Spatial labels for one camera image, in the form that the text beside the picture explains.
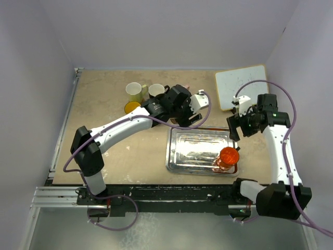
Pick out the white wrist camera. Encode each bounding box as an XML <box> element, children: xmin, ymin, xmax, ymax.
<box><xmin>189</xmin><ymin>90</ymin><xmax>209</xmax><ymax>114</ymax></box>
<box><xmin>232</xmin><ymin>95</ymin><xmax>252</xmax><ymax>117</ymax></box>

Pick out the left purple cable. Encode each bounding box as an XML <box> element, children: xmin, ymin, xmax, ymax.
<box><xmin>63</xmin><ymin>90</ymin><xmax>212</xmax><ymax>231</ymax></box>

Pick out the silver metal tray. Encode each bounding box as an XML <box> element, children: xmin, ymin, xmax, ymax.
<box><xmin>165</xmin><ymin>127</ymin><xmax>239</xmax><ymax>177</ymax></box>

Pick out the white whiteboard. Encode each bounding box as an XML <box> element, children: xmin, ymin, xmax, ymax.
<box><xmin>215</xmin><ymin>65</ymin><xmax>268</xmax><ymax>111</ymax></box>

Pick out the yellow translucent cup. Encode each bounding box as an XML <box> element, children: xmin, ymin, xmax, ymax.
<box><xmin>124</xmin><ymin>101</ymin><xmax>141</xmax><ymax>114</ymax></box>

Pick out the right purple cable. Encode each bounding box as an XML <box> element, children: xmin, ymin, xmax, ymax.
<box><xmin>233</xmin><ymin>79</ymin><xmax>333</xmax><ymax>238</ymax></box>

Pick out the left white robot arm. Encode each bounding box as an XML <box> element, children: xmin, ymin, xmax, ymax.
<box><xmin>70</xmin><ymin>84</ymin><xmax>209</xmax><ymax>204</ymax></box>

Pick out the orange translucent cup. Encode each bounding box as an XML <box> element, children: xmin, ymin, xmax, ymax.
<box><xmin>213</xmin><ymin>147</ymin><xmax>240</xmax><ymax>172</ymax></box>

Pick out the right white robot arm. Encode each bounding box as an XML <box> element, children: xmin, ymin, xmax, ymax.
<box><xmin>227</xmin><ymin>94</ymin><xmax>312</xmax><ymax>220</ymax></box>

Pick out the yellow-green mug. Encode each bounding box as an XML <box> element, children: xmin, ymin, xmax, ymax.
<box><xmin>125</xmin><ymin>82</ymin><xmax>148</xmax><ymax>103</ymax></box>

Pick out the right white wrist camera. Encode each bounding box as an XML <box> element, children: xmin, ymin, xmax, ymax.
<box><xmin>232</xmin><ymin>95</ymin><xmax>252</xmax><ymax>117</ymax></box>

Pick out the aluminium frame rail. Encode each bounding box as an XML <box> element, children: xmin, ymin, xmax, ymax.
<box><xmin>31</xmin><ymin>68</ymin><xmax>84</xmax><ymax>207</ymax></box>

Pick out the black mug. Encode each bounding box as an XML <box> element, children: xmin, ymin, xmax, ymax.
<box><xmin>148</xmin><ymin>83</ymin><xmax>170</xmax><ymax>98</ymax></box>

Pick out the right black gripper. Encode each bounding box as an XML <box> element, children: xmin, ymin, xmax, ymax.
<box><xmin>227</xmin><ymin>106</ymin><xmax>261</xmax><ymax>142</ymax></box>

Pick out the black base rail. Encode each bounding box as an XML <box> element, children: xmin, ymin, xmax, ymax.
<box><xmin>44</xmin><ymin>178</ymin><xmax>263</xmax><ymax>218</ymax></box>

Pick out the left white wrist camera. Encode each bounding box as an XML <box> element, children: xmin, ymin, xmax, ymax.
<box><xmin>189</xmin><ymin>90</ymin><xmax>209</xmax><ymax>114</ymax></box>

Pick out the purple cable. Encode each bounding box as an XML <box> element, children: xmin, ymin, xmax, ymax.
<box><xmin>233</xmin><ymin>79</ymin><xmax>333</xmax><ymax>238</ymax></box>
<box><xmin>63</xmin><ymin>90</ymin><xmax>212</xmax><ymax>231</ymax></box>

